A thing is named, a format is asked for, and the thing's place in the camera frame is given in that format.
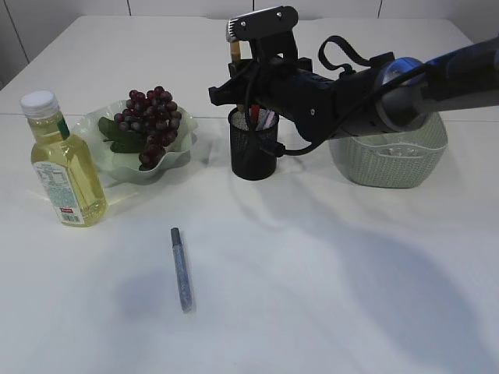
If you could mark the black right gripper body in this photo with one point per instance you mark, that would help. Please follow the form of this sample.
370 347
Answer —
280 84

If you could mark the pink scissors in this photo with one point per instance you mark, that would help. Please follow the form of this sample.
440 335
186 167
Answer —
267 122

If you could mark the red glitter pen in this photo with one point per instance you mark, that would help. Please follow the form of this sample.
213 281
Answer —
254 116

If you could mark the gold glitter pen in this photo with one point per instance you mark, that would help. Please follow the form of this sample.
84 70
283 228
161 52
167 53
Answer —
235 52

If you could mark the clear plastic sheet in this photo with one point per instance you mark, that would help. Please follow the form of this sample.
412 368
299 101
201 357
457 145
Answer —
401 150

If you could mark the purple artificial grape bunch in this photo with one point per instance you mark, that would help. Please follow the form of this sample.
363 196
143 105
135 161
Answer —
146 127

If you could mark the silver glitter pen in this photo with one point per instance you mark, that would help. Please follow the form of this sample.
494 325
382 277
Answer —
182 272

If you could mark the yellow tea bottle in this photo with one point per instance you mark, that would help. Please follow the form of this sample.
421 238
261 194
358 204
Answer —
63 163

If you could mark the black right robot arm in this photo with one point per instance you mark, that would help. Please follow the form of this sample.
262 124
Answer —
389 95

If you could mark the black mesh pen holder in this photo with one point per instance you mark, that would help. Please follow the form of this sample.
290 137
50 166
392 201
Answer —
248 160

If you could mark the green plastic woven basket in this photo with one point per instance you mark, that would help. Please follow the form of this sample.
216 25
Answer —
358 160

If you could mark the green wavy glass plate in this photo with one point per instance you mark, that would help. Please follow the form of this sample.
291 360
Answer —
125 167

